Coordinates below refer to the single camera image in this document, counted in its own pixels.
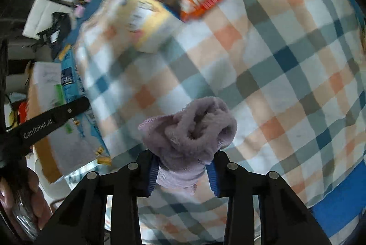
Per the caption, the blue long snack pack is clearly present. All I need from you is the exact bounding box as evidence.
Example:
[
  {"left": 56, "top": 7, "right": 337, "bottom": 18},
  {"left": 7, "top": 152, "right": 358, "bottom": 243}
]
[{"left": 57, "top": 44, "right": 112, "bottom": 165}]

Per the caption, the purple fuzzy sock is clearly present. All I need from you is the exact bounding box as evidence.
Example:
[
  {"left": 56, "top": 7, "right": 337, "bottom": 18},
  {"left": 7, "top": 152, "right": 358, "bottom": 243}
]
[{"left": 138, "top": 96, "right": 238, "bottom": 194}]

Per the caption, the yellow tissue pack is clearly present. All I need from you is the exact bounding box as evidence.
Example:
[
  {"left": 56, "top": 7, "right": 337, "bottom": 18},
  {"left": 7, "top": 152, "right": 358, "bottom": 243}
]
[{"left": 111, "top": 0, "right": 181, "bottom": 54}]

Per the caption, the left hand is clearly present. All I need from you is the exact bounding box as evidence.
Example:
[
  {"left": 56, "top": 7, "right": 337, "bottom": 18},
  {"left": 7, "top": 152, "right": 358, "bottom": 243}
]
[{"left": 1, "top": 163, "right": 52, "bottom": 241}]

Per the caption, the cardboard box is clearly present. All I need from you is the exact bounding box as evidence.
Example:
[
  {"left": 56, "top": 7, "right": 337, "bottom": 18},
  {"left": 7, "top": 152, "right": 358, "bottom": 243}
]
[{"left": 23, "top": 62, "right": 101, "bottom": 183}]

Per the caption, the black bag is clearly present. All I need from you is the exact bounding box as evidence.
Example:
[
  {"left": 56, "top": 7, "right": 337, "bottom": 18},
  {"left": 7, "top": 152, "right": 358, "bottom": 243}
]
[{"left": 37, "top": 12, "right": 71, "bottom": 46}]

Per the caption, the white chair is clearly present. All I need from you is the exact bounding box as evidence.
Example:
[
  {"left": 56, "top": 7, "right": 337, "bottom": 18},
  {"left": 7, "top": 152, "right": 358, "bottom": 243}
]
[{"left": 22, "top": 0, "right": 72, "bottom": 40}]

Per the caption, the plaid tablecloth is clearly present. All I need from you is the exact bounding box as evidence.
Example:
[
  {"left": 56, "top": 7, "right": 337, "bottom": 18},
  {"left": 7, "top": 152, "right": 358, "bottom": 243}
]
[{"left": 68, "top": 0, "right": 365, "bottom": 244}]

